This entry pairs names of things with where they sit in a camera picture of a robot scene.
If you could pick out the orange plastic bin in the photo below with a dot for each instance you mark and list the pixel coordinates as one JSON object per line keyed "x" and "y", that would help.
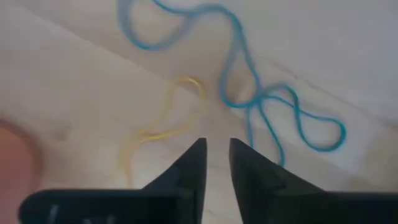
{"x": 12, "y": 161}

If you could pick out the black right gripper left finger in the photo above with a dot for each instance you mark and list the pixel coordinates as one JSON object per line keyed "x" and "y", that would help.
{"x": 174, "y": 202}

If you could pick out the yellow-green rubber band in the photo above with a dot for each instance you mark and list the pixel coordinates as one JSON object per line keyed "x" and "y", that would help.
{"x": 152, "y": 137}

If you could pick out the blue rubber band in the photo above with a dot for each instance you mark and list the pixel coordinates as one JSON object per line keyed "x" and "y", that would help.
{"x": 261, "y": 97}

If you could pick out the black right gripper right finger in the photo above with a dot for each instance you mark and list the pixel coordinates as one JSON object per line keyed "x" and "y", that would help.
{"x": 267, "y": 193}

